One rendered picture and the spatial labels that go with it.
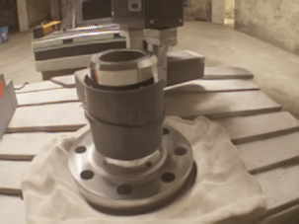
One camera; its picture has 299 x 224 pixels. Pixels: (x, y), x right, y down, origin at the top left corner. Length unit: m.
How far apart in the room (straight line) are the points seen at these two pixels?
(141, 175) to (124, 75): 0.18
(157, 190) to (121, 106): 0.15
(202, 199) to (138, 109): 0.20
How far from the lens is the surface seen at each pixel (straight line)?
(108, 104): 0.31
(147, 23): 0.55
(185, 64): 0.74
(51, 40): 1.36
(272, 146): 0.61
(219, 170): 0.46
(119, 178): 0.39
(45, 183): 0.45
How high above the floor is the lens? 0.48
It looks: 28 degrees down
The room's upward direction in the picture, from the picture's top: 1 degrees counter-clockwise
